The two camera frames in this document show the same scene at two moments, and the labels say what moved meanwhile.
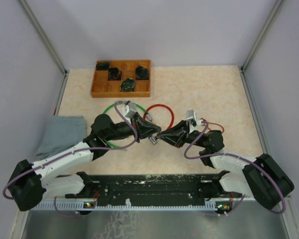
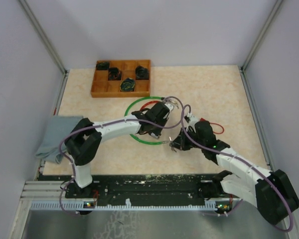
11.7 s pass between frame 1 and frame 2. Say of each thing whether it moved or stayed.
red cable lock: moved
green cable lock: moved
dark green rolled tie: stayed
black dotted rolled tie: stayed
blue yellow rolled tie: stayed
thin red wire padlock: stayed
